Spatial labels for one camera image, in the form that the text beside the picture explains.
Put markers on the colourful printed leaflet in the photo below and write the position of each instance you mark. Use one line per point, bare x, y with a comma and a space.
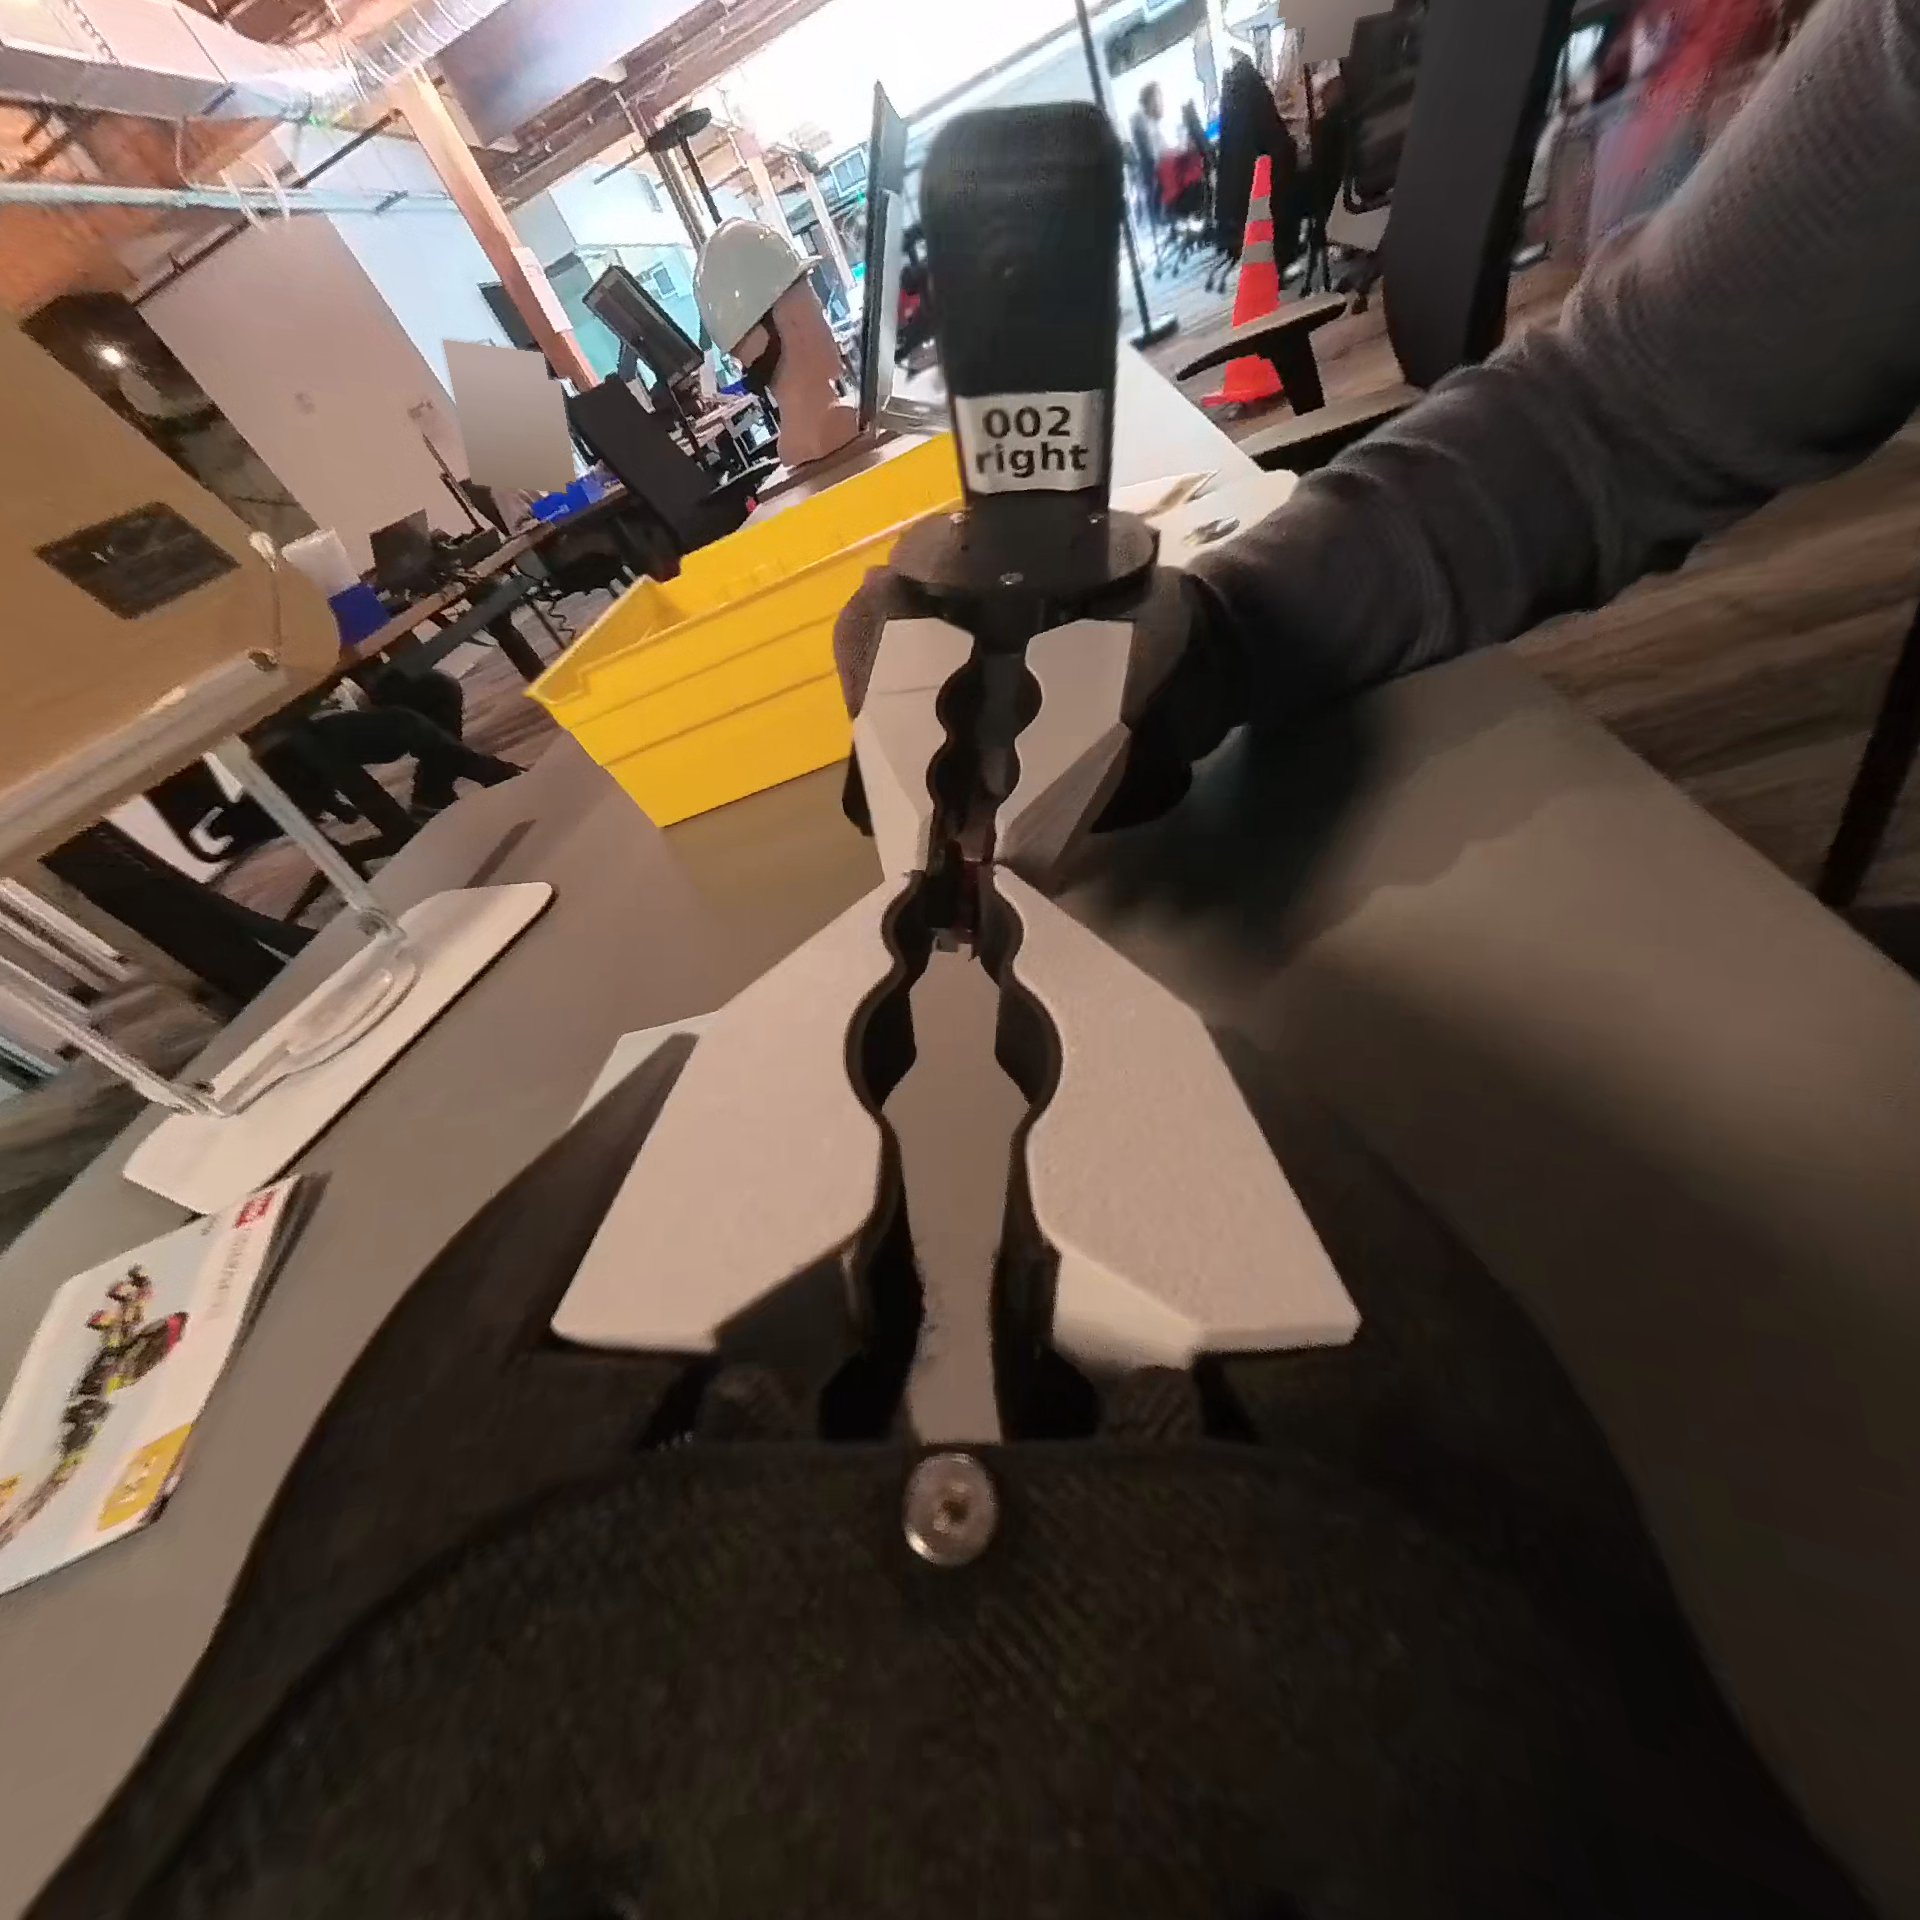
121, 1367

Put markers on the black office chair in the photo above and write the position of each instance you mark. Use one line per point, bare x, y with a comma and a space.
406, 736

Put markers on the dark office desk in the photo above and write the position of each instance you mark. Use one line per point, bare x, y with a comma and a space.
450, 600

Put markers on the wooden book stand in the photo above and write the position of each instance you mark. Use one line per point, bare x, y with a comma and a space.
121, 600

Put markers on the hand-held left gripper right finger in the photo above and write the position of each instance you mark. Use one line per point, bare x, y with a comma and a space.
1185, 1201

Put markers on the black desk monitor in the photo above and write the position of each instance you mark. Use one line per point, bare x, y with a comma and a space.
637, 323

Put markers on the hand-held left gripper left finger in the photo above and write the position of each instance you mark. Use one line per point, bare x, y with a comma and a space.
721, 1201

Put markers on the orange traffic cone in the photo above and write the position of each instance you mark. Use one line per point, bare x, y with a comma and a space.
1256, 300

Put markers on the mannequin head white hard hat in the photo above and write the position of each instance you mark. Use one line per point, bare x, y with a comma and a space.
759, 285

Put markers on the yellow plastic bin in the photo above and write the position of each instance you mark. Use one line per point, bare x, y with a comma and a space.
721, 689

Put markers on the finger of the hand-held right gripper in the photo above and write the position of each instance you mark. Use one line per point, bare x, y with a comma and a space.
1074, 721
894, 721

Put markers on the person's right forearm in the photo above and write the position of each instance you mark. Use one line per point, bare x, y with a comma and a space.
1575, 450

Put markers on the silver ventilation ducts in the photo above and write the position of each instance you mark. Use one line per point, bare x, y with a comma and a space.
180, 89

